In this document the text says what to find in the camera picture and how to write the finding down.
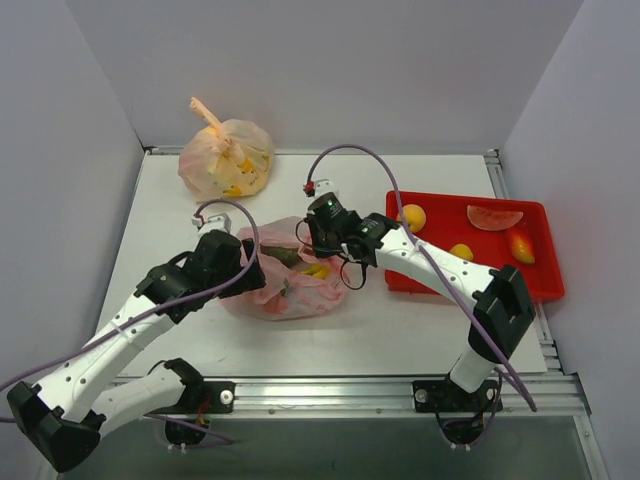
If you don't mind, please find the pink plastic bag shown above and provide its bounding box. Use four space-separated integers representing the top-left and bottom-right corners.
221 216 347 321

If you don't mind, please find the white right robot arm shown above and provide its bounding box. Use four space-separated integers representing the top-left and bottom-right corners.
305 192 535 409

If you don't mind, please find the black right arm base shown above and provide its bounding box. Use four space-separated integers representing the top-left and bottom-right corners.
411 376 503 451

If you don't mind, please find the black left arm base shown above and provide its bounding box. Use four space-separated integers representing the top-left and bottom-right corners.
147 358 236 453

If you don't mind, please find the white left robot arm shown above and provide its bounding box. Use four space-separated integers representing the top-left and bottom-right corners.
1 230 265 473

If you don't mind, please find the yellow fruit in bag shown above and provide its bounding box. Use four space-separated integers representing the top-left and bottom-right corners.
301 264 331 280

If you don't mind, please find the orange fruit with leaf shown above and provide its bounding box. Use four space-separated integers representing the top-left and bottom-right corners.
402 204 427 234

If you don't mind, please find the orange plastic bag with fruit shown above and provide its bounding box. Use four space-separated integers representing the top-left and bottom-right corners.
178 97 275 203

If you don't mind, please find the red plastic tray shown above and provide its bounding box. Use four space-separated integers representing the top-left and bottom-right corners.
400 191 565 303

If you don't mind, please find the small yellow lemon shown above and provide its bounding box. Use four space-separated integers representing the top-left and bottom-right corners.
449 243 474 262

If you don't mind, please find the watermelon slice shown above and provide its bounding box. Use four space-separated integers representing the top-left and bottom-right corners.
466 205 524 232

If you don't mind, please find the red yellow mango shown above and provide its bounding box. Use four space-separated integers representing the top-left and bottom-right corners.
506 227 536 265

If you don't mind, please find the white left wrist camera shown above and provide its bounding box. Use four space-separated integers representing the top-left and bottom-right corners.
191 213 232 237

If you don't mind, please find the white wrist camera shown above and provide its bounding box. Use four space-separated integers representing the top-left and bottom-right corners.
303 178 339 201
191 213 232 237

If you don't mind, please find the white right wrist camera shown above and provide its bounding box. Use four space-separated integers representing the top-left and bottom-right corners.
303 178 339 201

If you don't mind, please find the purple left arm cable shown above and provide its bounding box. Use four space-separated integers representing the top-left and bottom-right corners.
0 198 259 426

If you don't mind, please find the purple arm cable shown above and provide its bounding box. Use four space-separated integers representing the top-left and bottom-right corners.
0 198 259 426
303 144 538 412

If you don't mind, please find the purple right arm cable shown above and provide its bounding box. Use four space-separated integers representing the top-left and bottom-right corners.
303 144 538 412

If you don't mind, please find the aluminium front rail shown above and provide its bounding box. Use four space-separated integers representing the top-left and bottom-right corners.
59 377 591 419

